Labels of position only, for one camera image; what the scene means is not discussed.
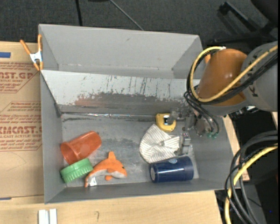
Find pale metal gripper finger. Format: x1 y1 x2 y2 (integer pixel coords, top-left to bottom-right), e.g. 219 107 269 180
168 111 186 126
178 133 193 156

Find yellow tape measure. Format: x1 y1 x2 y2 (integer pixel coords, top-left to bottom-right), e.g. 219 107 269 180
155 112 177 133

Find dark blue can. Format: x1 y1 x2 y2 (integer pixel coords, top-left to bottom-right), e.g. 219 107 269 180
149 155 195 183

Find white striped cloth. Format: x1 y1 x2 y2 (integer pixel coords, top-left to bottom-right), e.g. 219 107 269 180
139 124 181 164

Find grey metal bin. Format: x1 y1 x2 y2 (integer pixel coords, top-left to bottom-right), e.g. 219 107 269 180
38 23 239 204

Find orange toy dolphin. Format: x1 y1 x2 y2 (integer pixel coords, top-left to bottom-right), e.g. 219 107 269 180
84 151 128 189

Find orange plastic cup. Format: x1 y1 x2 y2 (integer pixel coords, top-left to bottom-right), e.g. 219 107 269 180
60 131 102 165

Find green ribbed lid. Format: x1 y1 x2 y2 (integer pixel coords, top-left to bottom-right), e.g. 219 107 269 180
59 158 94 184

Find brown cardboard board, red print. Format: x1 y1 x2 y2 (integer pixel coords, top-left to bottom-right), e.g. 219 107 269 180
0 40 45 202

